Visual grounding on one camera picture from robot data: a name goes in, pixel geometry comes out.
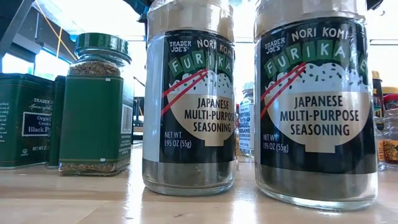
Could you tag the glass jar with green lid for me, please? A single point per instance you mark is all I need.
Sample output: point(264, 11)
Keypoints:
point(93, 124)

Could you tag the dark jar with yellow lid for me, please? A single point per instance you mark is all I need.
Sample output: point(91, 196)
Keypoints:
point(377, 93)

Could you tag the furikake jar with tan lid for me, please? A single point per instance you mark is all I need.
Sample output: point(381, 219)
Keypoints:
point(317, 124)
point(192, 124)

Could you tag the spice jar with white lid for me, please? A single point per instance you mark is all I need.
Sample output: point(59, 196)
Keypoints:
point(246, 124)

